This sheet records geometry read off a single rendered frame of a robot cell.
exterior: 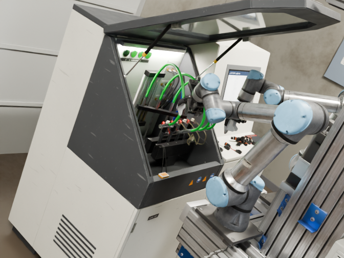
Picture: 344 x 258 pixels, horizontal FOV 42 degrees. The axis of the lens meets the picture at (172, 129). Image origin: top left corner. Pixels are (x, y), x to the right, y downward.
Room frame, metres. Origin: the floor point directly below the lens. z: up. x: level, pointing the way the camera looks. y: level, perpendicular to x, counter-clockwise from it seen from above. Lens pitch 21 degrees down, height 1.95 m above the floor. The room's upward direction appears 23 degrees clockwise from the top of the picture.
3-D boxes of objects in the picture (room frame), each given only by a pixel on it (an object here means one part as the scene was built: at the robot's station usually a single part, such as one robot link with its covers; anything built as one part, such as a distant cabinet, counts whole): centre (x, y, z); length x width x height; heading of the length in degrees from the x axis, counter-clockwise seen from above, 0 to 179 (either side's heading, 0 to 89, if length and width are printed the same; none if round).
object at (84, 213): (2.31, 0.06, 0.39); 0.70 x 0.58 x 0.79; 148
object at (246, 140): (2.84, -0.48, 1.01); 0.23 x 0.11 x 0.06; 148
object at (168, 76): (2.64, 0.13, 1.20); 0.13 x 0.03 x 0.31; 148
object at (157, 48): (2.43, 0.26, 1.43); 0.54 x 0.03 x 0.02; 148
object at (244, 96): (2.22, -0.28, 1.43); 0.08 x 0.08 x 0.05
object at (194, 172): (2.17, -0.17, 0.87); 0.62 x 0.04 x 0.16; 148
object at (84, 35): (2.83, 0.25, 0.75); 1.40 x 0.28 x 1.50; 148
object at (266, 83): (2.19, -0.38, 1.51); 0.11 x 0.11 x 0.08; 87
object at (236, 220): (1.68, -0.38, 1.09); 0.15 x 0.15 x 0.10
